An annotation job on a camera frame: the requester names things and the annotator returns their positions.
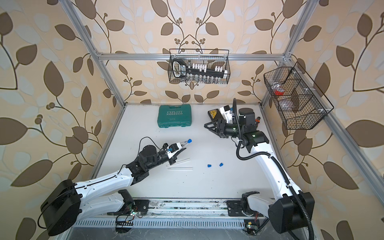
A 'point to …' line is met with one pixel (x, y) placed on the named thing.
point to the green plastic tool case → (177, 115)
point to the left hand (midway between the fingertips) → (181, 143)
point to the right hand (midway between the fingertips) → (206, 127)
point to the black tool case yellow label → (214, 114)
